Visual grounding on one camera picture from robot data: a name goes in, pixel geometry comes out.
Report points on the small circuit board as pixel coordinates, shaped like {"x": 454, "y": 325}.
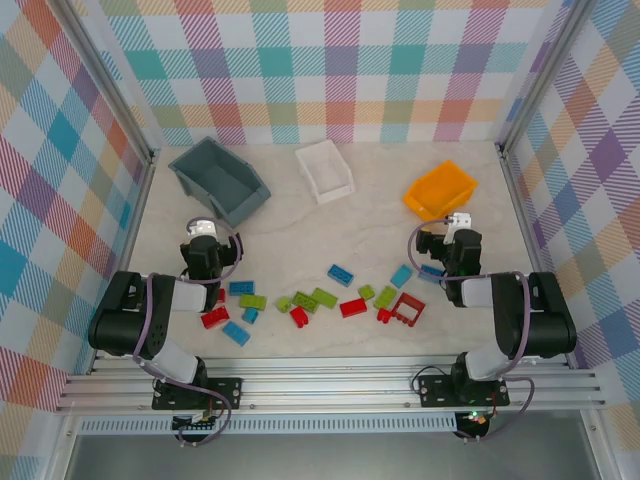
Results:
{"x": 477, "y": 419}
{"x": 195, "y": 425}

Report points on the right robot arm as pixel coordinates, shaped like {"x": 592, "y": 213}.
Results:
{"x": 545, "y": 325}

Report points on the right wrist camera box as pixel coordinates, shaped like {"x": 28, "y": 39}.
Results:
{"x": 461, "y": 220}

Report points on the small red arched lego brick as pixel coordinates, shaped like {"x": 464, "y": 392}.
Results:
{"x": 384, "y": 315}

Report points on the aluminium frame post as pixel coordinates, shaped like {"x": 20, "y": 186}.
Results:
{"x": 115, "y": 80}
{"x": 542, "y": 75}

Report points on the grey plastic bin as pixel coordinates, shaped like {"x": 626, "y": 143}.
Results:
{"x": 215, "y": 175}

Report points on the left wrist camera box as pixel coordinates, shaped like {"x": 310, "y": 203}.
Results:
{"x": 202, "y": 229}

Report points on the orange plastic bin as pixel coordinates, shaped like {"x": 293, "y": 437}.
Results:
{"x": 440, "y": 190}

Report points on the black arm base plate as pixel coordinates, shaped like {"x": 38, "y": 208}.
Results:
{"x": 435, "y": 390}
{"x": 227, "y": 392}

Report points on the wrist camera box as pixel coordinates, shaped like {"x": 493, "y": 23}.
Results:
{"x": 202, "y": 229}
{"x": 461, "y": 220}

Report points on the small light blue lego brick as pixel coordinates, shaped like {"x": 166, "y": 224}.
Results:
{"x": 250, "y": 315}

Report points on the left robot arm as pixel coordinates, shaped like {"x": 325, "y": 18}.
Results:
{"x": 120, "y": 320}

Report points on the white plastic bin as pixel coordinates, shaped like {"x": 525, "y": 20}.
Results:
{"x": 325, "y": 170}

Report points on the grey metal panel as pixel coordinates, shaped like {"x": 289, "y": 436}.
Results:
{"x": 325, "y": 460}

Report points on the red lego window frame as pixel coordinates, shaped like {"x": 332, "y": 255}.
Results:
{"x": 406, "y": 300}

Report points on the wide aluminium mounting rail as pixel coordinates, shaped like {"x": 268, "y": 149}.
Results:
{"x": 325, "y": 385}

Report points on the small green lego brick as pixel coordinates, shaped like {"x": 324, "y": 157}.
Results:
{"x": 284, "y": 304}
{"x": 367, "y": 292}

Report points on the aluminium side rail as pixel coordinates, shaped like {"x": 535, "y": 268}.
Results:
{"x": 527, "y": 225}
{"x": 129, "y": 240}

